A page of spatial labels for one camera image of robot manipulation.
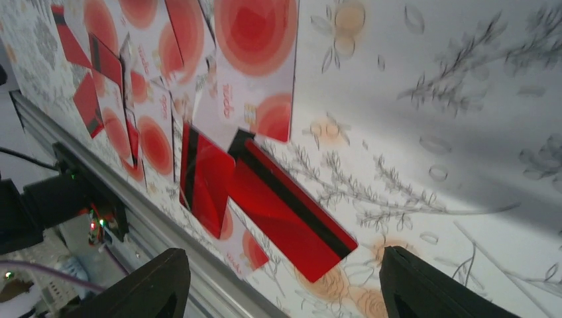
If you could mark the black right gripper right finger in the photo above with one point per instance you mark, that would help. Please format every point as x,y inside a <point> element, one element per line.
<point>413,288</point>

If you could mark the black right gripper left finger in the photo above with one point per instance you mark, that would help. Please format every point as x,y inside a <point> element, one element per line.
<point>160,288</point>

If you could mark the pile of red white cards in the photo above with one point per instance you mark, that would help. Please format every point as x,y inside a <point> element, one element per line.
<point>191,98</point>

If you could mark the floral patterned table mat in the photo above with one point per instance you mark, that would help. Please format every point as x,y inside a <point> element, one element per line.
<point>430,125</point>

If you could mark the aluminium rail frame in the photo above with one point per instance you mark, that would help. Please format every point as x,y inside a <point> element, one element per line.
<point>215,291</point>

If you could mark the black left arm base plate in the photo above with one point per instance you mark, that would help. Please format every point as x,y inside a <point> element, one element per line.
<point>75,190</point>

